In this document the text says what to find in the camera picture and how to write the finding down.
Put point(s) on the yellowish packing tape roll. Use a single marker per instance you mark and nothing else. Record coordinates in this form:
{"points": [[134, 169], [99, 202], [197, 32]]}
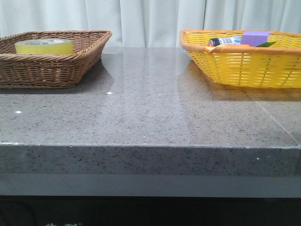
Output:
{"points": [[44, 46]]}

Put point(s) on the yellow woven plastic basket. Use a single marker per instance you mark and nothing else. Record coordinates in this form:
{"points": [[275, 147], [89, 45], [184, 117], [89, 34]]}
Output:
{"points": [[277, 66]]}

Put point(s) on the white curtain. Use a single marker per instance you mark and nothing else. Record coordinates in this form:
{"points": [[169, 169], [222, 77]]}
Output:
{"points": [[148, 23]]}

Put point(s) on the small dark-capped bottle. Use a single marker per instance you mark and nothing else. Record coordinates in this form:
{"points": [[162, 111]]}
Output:
{"points": [[234, 40]]}

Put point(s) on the purple sponge block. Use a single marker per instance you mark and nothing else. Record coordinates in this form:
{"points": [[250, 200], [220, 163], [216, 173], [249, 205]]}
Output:
{"points": [[254, 38]]}

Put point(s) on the brown wicker basket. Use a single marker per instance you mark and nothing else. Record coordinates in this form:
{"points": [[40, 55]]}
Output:
{"points": [[35, 71]]}

